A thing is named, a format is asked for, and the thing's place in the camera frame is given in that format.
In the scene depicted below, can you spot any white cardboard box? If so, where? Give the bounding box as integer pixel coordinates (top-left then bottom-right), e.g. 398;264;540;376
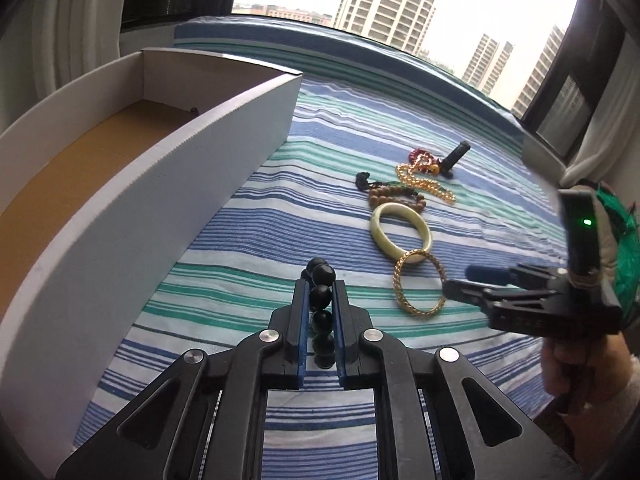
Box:
0;47;303;478

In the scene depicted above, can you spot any pale jade bangle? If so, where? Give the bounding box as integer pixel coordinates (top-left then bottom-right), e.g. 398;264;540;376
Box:
370;202;433;261

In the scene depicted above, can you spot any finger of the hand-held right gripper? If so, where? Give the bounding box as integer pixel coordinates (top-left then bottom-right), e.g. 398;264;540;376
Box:
442;279;506;313
465;264;571;288

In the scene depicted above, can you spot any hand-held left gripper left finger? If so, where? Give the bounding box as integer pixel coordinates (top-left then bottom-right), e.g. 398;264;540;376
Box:
55;267;311;480

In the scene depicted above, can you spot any black bead bracelet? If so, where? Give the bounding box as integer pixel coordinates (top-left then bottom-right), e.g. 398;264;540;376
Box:
306;257;337;368

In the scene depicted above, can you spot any dark window frame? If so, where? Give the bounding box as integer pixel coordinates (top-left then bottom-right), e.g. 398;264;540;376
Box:
520;0;627;163

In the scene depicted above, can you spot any black wristwatch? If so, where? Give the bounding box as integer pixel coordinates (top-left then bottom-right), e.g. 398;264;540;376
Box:
442;141;472;178

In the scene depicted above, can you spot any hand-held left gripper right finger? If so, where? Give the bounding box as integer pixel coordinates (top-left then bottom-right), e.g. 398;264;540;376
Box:
332;280;586;480

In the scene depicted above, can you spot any tall apartment building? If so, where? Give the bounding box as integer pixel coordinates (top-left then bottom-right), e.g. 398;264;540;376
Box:
334;0;446;56

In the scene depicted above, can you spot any person's right hand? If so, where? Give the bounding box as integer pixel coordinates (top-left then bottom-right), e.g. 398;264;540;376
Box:
541;331;640;413

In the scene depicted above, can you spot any green and beige bag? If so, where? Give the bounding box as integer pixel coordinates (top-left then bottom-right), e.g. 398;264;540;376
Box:
594;184;640;313

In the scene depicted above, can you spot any blue green striped bed sheet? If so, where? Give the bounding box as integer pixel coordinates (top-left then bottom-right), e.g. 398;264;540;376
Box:
72;15;571;480

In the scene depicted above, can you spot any gold chain bracelet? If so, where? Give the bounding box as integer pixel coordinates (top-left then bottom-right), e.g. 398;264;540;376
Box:
392;249;447;318

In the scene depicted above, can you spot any white curtain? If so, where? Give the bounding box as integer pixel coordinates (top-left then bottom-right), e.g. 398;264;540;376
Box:
27;0;123;111
559;97;640;192

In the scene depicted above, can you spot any gold bead bracelet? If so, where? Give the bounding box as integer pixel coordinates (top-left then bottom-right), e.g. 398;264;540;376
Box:
396;162;457;206

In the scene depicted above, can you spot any red bracelet with amber bead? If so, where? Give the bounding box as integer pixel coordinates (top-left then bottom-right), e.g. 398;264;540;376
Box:
409;149;444;174

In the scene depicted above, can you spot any wooden bead bracelet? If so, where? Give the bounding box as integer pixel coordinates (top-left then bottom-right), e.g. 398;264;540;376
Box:
355;171;427;212

